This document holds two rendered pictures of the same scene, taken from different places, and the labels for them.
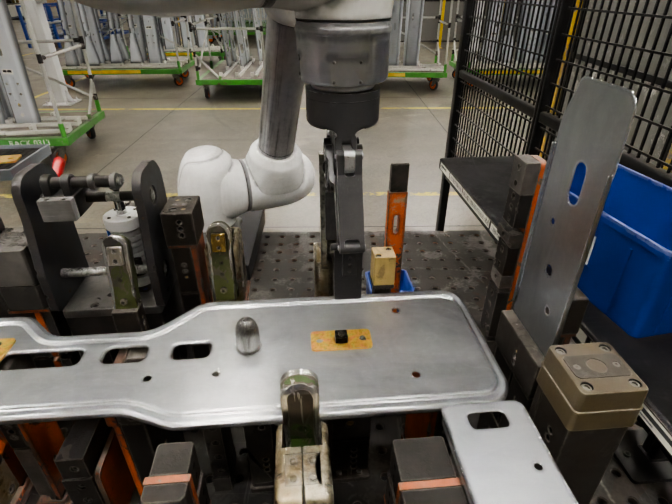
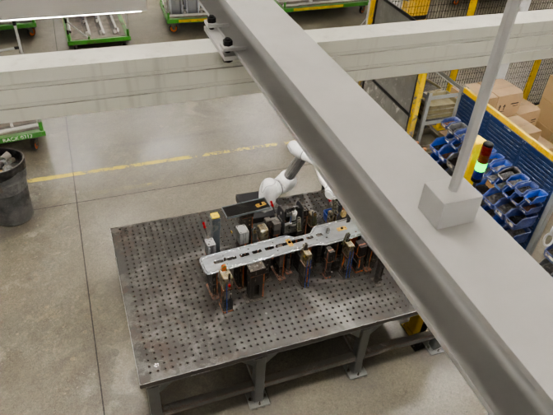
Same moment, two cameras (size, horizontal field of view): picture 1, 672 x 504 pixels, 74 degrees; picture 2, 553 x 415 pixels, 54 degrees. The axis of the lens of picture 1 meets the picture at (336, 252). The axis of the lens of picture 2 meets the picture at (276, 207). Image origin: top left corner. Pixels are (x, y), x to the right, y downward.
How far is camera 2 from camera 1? 386 cm
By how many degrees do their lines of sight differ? 19
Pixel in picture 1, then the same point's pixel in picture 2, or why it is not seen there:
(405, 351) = (352, 228)
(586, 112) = not seen: hidden behind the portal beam
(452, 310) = not seen: hidden behind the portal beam
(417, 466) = (360, 243)
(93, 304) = (288, 230)
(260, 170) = (286, 184)
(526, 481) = not seen: hidden behind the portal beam
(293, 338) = (333, 230)
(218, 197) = (275, 193)
